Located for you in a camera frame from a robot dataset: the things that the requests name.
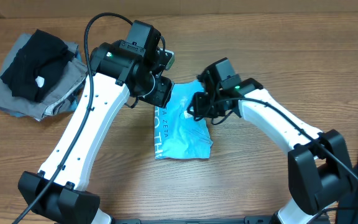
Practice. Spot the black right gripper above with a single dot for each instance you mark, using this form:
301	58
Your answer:
201	111

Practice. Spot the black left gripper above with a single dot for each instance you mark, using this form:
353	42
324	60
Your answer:
161	93

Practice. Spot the light blue printed t-shirt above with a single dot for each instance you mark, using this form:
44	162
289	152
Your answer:
176	134

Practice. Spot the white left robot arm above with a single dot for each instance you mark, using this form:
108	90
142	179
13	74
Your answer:
129	68

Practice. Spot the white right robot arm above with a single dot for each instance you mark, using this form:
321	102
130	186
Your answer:
319	166

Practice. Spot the teal folded garment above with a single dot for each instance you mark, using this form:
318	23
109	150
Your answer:
78	78

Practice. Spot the grey folded garment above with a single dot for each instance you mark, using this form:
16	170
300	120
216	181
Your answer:
56	100

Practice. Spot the black folded garment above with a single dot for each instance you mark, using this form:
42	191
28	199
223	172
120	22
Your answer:
37	66

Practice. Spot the black table edge rail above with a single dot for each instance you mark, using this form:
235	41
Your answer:
246	220

